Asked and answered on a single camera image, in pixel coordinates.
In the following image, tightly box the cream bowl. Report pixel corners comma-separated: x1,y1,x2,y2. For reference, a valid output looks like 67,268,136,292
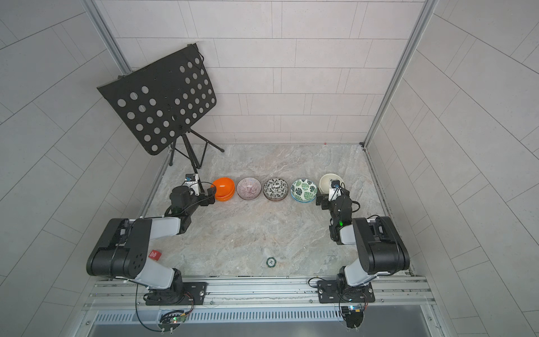
318,174,344,195

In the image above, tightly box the small green leaf bowl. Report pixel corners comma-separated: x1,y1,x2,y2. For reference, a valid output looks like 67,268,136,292
291,178,318,203

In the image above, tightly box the orange bowl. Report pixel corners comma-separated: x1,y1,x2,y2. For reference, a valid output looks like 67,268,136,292
213,177,235,202

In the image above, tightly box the black floral bowl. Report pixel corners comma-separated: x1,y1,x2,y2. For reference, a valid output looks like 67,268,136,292
262,178,289,202

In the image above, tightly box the purple striped bowl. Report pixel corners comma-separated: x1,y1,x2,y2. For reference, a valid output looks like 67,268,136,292
236,177,262,200

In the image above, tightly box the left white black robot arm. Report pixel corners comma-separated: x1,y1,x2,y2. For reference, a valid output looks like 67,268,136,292
86,183,216,290

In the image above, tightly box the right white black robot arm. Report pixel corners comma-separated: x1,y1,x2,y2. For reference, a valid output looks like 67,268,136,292
316,193,410,289

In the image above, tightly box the small red block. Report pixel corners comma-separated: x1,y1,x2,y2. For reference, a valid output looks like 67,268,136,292
148,250,162,261

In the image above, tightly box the small green tape roll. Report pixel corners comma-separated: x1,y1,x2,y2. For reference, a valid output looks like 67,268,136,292
266,257,277,268

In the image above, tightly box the black perforated music stand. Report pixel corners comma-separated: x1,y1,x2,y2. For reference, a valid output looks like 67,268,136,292
98,44,217,170

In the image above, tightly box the right circuit board connector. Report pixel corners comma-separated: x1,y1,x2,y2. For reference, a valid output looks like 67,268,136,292
339,306,364,329

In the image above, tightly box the circuit board connector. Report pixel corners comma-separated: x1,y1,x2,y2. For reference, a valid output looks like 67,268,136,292
158,310,188,334
339,306,364,329

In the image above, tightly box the left circuit board connector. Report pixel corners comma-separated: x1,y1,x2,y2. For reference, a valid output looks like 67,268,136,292
158,310,188,334

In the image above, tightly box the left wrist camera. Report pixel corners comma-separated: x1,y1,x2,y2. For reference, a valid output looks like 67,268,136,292
184,174,202,196

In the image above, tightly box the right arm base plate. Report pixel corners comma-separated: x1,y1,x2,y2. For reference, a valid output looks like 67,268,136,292
315,279,376,304

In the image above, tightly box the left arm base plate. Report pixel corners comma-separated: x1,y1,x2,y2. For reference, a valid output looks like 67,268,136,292
143,282,209,306

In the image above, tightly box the aluminium mounting rail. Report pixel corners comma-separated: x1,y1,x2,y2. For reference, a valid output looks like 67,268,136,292
81,275,437,312

